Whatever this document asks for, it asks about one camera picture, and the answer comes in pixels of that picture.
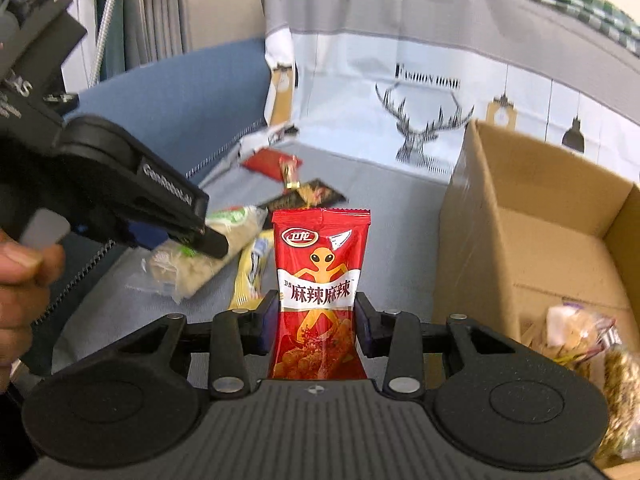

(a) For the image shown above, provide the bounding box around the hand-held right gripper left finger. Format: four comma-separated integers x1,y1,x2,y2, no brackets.
122,290,280,402

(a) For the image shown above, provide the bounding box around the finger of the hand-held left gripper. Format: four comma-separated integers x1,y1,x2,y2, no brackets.
117,147,231,261

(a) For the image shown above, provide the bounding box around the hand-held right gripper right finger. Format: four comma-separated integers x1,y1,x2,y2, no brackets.
352,292,521,402

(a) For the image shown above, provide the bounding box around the white green cracker packet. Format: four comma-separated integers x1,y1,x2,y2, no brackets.
141,205,269,304

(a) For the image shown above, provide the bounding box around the red snack packet orange figure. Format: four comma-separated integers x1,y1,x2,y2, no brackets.
267,207,373,381

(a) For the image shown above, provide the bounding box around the dark red snack packet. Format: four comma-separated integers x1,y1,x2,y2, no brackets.
240,149,301,182

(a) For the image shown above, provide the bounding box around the small red-tipped candy packet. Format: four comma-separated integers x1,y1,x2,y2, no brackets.
278,156,302,192

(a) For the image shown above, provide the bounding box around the brown cardboard box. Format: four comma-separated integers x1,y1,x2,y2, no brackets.
432,120,640,480

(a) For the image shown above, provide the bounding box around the person's left hand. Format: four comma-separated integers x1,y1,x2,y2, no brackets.
0,227,67,368

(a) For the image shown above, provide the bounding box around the yellow snack packet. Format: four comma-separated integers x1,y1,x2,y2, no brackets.
227,230,276,312

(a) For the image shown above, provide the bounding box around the black snack packet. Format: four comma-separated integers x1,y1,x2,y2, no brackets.
257,178,349,212

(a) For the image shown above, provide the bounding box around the grey deer print sofa cover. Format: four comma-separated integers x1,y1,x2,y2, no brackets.
50,0,640,376

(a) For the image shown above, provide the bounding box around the grey curtain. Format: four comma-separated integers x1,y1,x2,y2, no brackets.
92,0,193,83

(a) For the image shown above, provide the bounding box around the clear cracker packet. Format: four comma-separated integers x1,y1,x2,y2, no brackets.
520,302,621,376

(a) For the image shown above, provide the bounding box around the golden nut snack packet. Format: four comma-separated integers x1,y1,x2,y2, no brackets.
592,342,640,468

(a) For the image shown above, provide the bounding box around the green checkered cloth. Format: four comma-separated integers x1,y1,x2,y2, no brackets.
350,0,640,56

